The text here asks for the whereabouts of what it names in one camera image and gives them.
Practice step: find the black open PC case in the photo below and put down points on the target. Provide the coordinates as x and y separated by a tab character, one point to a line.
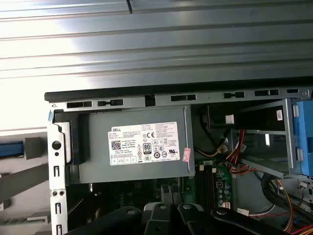
57	171

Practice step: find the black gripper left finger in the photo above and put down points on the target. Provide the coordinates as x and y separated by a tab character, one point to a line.
156	220

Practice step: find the grey metal drive cage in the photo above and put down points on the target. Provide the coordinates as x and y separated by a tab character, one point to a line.
288	147

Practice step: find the hard disk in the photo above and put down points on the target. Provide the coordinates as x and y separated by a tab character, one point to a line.
12	148

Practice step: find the grey power supply unit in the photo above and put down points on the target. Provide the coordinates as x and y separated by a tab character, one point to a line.
97	147

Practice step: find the green motherboard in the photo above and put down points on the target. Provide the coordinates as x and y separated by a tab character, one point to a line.
223	176

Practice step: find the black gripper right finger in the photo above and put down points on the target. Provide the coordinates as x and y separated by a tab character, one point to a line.
190	220

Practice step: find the grey parts rack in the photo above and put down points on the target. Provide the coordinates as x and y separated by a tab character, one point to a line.
14	181

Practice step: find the blue plastic drive latch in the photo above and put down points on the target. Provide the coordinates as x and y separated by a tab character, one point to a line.
305	137

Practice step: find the black RAM slot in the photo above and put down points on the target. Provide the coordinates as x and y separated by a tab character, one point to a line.
208	186
198	186
212	186
203	186

